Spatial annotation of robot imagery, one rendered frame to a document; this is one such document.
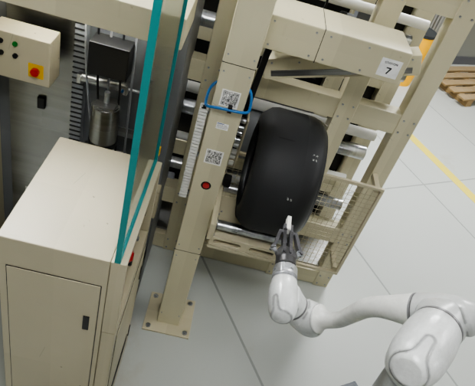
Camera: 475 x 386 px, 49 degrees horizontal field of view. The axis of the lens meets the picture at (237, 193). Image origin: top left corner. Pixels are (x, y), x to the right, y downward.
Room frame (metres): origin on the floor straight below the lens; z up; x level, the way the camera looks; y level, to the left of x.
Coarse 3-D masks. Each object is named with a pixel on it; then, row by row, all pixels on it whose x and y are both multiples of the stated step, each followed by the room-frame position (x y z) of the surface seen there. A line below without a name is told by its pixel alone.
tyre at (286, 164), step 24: (264, 120) 1.89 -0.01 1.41; (288, 120) 1.89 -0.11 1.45; (312, 120) 1.95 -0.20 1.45; (264, 144) 1.76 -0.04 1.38; (288, 144) 1.77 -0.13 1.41; (312, 144) 1.81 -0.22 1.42; (264, 168) 1.68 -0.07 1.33; (288, 168) 1.70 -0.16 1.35; (312, 168) 1.73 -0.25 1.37; (240, 192) 1.93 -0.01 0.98; (264, 192) 1.64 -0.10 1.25; (288, 192) 1.65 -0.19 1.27; (312, 192) 1.68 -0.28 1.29; (240, 216) 1.68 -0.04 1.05; (264, 216) 1.63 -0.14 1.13
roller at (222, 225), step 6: (222, 222) 1.75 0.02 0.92; (228, 222) 1.76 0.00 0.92; (222, 228) 1.73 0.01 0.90; (228, 228) 1.73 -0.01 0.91; (234, 228) 1.74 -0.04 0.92; (240, 228) 1.75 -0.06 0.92; (246, 228) 1.76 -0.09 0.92; (240, 234) 1.74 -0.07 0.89; (246, 234) 1.74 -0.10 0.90; (252, 234) 1.75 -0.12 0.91; (258, 234) 1.75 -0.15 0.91; (264, 234) 1.76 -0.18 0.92; (264, 240) 1.76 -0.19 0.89; (270, 240) 1.76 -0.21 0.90
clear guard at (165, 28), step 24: (168, 0) 1.17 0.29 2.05; (168, 24) 1.24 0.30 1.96; (168, 48) 1.34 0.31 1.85; (144, 72) 1.04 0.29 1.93; (168, 72) 1.45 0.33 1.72; (144, 96) 1.04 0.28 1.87; (168, 96) 1.57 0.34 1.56; (144, 120) 1.10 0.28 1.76; (144, 144) 1.18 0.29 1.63; (144, 168) 1.27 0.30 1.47; (144, 192) 1.37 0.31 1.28; (120, 240) 1.04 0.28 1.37
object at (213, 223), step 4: (220, 188) 1.94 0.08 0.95; (220, 192) 1.91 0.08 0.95; (220, 196) 1.89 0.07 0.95; (220, 200) 1.86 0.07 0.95; (216, 204) 1.82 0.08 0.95; (216, 208) 1.79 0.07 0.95; (212, 212) 1.77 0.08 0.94; (216, 212) 1.77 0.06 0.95; (212, 216) 1.74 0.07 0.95; (216, 216) 1.74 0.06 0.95; (212, 220) 1.71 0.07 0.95; (216, 220) 1.72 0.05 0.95; (208, 224) 1.78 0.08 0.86; (212, 224) 1.69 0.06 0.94; (216, 224) 1.69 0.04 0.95; (208, 228) 1.71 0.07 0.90; (212, 228) 1.69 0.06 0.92; (208, 232) 1.69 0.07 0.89; (212, 232) 1.69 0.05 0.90; (208, 236) 1.69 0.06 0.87; (212, 236) 1.69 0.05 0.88
